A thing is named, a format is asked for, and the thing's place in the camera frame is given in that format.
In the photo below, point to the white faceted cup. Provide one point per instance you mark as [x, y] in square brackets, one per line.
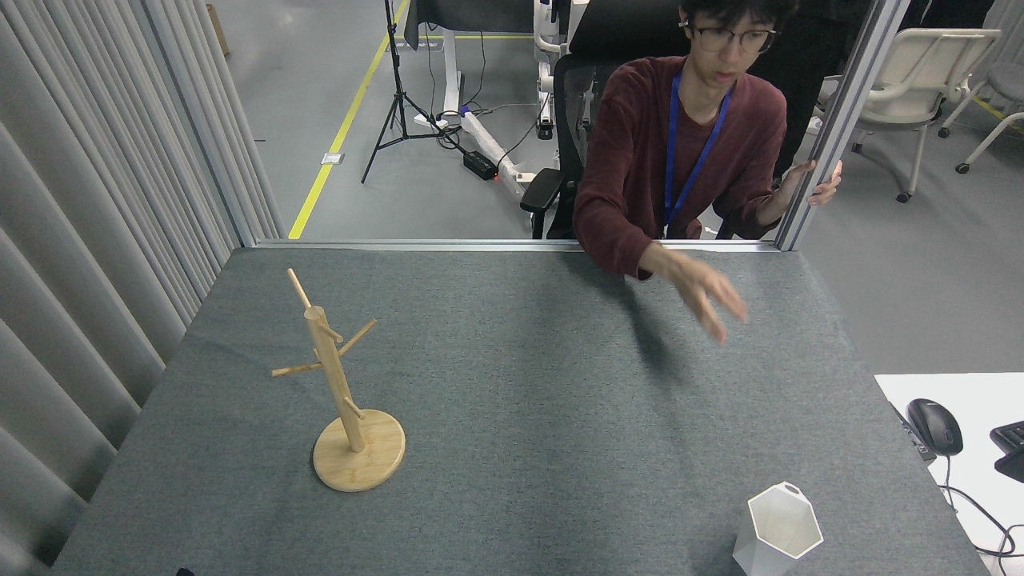
[780, 524]

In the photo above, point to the wooden cup rack stand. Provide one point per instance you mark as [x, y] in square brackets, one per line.
[332, 360]

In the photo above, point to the person's right hand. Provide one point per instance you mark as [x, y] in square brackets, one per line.
[698, 286]

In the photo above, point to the person's left hand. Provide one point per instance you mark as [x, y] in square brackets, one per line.
[826, 186]

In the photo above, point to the grey pleated curtain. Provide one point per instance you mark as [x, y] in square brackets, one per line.
[80, 200]

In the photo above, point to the metal floor outlet plate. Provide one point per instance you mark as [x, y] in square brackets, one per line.
[332, 158]

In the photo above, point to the black power strip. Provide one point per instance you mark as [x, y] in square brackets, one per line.
[480, 165]

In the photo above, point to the black tripod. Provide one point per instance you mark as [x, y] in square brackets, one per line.
[394, 80]

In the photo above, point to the cardboard box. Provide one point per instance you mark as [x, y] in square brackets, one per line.
[217, 30]

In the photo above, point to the white desk leg with foot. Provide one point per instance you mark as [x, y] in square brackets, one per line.
[451, 72]

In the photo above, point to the black office chair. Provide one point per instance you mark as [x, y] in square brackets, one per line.
[570, 104]

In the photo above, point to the white stand on wheels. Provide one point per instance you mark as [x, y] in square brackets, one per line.
[546, 80]

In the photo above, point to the seated person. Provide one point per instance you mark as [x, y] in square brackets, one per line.
[632, 152]

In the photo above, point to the black cloth on desk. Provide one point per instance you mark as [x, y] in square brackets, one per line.
[468, 14]

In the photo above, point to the black computer mouse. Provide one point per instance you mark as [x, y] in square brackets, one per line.
[934, 426]

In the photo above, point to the dark-rimmed glasses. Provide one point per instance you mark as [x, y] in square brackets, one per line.
[732, 38]

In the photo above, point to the white desk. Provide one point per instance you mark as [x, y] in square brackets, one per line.
[988, 400]

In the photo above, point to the black keyboard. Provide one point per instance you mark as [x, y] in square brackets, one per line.
[1011, 450]

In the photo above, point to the white chair on wheels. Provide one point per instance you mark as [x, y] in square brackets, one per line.
[912, 80]

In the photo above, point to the grey chair on wheels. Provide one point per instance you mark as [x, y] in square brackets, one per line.
[1004, 80]

